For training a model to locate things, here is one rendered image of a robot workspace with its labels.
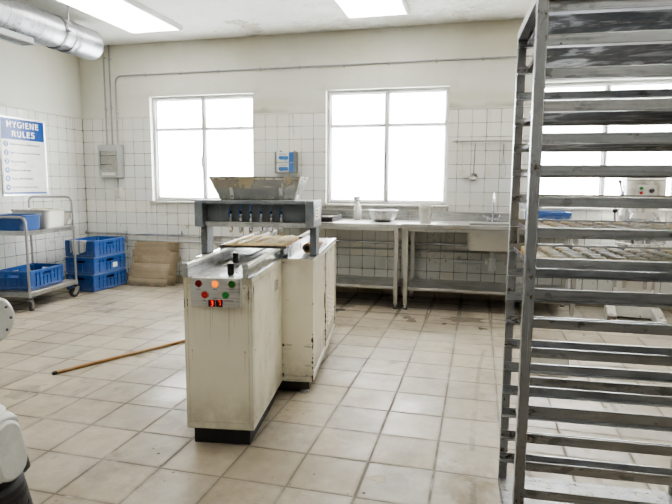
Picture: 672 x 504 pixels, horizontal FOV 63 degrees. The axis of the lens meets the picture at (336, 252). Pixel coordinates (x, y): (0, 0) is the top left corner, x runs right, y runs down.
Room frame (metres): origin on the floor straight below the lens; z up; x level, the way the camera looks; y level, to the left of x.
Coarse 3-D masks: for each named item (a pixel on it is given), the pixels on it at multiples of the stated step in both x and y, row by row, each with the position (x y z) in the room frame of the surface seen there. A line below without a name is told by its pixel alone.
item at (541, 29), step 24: (528, 192) 1.58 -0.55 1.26; (528, 216) 1.58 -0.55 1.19; (528, 240) 1.58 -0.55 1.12; (528, 264) 1.58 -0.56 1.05; (528, 288) 1.58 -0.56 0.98; (528, 312) 1.58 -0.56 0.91; (528, 336) 1.58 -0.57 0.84; (528, 360) 1.57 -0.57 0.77; (528, 384) 1.57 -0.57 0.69; (528, 408) 1.57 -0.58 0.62
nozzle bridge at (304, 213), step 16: (208, 208) 3.37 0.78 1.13; (224, 208) 3.36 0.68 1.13; (256, 208) 3.33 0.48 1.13; (272, 208) 3.32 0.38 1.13; (288, 208) 3.31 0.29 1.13; (304, 208) 3.30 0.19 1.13; (320, 208) 3.50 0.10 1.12; (208, 224) 3.31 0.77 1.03; (224, 224) 3.30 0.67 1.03; (240, 224) 3.29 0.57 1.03; (256, 224) 3.28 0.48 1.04; (272, 224) 3.27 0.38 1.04; (288, 224) 3.26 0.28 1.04; (304, 224) 3.25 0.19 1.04; (320, 224) 3.51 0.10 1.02; (208, 240) 3.41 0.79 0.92
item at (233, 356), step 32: (256, 288) 2.62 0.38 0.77; (192, 320) 2.58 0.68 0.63; (224, 320) 2.56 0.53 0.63; (256, 320) 2.61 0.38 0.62; (192, 352) 2.58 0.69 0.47; (224, 352) 2.56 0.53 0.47; (256, 352) 2.61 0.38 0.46; (192, 384) 2.58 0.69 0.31; (224, 384) 2.56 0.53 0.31; (256, 384) 2.60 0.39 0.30; (192, 416) 2.58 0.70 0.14; (224, 416) 2.56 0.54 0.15; (256, 416) 2.59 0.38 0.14
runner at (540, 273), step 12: (516, 276) 1.99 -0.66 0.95; (540, 276) 1.98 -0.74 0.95; (552, 276) 1.98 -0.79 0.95; (564, 276) 1.98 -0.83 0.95; (576, 276) 1.97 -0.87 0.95; (588, 276) 1.96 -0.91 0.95; (600, 276) 1.95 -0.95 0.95; (612, 276) 1.95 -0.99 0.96; (624, 276) 1.94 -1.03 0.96; (636, 276) 1.93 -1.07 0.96; (648, 276) 1.92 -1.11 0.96; (660, 276) 1.92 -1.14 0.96
